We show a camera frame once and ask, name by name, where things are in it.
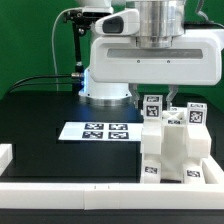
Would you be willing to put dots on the white chair back frame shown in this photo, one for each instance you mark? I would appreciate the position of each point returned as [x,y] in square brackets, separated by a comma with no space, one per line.
[172,138]

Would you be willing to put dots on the white marker sheet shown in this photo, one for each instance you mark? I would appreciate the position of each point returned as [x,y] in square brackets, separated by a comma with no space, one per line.
[98,131]

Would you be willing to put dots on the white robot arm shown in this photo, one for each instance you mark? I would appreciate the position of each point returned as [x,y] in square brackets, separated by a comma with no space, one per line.
[147,43]

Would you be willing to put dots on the white chair seat with pegs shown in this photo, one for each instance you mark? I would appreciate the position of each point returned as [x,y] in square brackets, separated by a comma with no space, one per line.
[170,172]

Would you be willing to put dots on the white right border rail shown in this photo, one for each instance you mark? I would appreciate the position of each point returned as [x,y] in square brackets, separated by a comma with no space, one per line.
[212,171]

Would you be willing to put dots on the black camera on stand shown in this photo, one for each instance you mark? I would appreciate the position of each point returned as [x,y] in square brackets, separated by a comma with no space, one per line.
[82,19]

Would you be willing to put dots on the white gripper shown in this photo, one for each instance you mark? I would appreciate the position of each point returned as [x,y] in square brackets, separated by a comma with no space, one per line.
[193,59]

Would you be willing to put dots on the white tagged cube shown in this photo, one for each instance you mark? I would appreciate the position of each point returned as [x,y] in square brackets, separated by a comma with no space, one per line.
[196,113]
[152,106]

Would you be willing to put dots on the white front border rail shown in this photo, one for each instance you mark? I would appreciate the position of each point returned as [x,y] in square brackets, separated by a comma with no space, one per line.
[111,196]

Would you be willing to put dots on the white border rail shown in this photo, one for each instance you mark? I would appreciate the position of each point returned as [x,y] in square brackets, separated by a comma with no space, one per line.
[6,156]
[212,171]
[111,196]

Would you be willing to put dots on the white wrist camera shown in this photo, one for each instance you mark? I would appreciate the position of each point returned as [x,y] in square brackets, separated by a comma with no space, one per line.
[124,23]

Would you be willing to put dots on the white left border rail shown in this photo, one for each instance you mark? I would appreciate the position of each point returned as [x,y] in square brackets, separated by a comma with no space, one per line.
[6,156]

